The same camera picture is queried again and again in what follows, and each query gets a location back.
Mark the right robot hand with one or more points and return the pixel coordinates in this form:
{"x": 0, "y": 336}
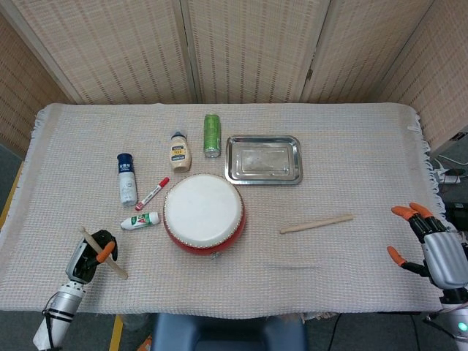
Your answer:
{"x": 446, "y": 256}

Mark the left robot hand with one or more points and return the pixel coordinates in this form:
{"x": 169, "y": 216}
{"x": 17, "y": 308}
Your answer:
{"x": 78, "y": 259}

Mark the wooden drumstick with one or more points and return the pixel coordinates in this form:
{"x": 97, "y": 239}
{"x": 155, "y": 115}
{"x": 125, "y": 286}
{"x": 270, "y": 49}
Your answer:
{"x": 117, "y": 268}
{"x": 318, "y": 223}

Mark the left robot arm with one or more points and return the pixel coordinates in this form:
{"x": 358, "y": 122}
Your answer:
{"x": 62, "y": 307}

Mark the red drum with white skin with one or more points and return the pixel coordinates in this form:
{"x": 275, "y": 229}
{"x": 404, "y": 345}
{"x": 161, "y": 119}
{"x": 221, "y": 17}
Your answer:
{"x": 203, "y": 208}

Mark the stainless steel tray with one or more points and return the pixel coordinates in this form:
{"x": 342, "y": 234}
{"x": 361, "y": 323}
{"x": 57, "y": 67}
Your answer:
{"x": 263, "y": 161}

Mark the black box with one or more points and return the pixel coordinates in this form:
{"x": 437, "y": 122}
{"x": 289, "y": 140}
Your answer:
{"x": 459, "y": 215}

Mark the white and green small bottle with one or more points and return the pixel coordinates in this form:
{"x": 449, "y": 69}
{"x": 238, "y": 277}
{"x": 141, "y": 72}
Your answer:
{"x": 140, "y": 220}

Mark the white power strip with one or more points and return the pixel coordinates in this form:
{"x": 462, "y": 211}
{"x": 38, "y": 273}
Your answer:
{"x": 451, "y": 179}

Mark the white bottle with blue cap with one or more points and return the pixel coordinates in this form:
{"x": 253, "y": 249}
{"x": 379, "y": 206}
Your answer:
{"x": 127, "y": 183}

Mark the red and white marker pen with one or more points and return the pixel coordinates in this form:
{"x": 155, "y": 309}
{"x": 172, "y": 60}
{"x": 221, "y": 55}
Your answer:
{"x": 151, "y": 194}

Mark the beige mayonnaise squeeze bottle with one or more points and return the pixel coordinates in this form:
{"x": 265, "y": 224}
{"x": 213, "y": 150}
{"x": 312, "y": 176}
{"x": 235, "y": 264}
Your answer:
{"x": 180, "y": 155}

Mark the beige woven tablecloth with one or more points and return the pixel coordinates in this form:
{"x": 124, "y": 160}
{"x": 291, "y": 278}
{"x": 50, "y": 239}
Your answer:
{"x": 292, "y": 274}

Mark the blue chair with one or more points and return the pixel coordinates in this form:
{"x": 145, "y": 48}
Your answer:
{"x": 226, "y": 332}

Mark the green drink can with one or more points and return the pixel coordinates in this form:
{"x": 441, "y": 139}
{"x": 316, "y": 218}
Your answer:
{"x": 212, "y": 135}

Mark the woven folding screen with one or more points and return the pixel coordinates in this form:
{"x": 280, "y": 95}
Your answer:
{"x": 109, "y": 47}

